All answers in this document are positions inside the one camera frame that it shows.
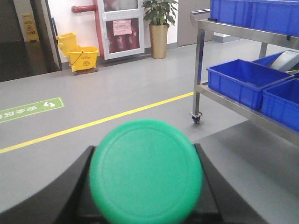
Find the yellow mop bucket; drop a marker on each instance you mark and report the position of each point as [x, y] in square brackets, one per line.
[81, 59]

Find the blue bin cart front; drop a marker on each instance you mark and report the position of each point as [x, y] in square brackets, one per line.
[281, 103]

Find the potted green plant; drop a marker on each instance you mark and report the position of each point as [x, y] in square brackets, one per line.
[161, 15]

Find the blue bin on cart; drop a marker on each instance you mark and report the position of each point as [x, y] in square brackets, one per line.
[244, 81]

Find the blue bin cart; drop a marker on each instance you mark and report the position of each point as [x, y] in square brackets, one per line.
[281, 103]
[277, 16]

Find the green floor sign sticker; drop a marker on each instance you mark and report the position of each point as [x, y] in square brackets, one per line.
[30, 109]

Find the blue bin cart top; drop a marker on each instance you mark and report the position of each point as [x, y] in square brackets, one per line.
[277, 16]

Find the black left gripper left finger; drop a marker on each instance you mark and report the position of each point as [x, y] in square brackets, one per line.
[66, 200]

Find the red fire pipe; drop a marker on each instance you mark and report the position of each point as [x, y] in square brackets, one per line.
[92, 8]

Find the green mushroom push button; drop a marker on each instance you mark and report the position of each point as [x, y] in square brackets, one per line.
[145, 172]

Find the yellow wet floor sign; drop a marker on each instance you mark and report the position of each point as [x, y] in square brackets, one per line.
[30, 30]

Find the fire extinguisher cabinet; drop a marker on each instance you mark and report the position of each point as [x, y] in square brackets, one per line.
[120, 28]

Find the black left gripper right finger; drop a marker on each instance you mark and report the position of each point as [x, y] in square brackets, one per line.
[219, 202]

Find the steel trolley cart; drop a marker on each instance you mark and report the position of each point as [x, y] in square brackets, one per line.
[265, 38]

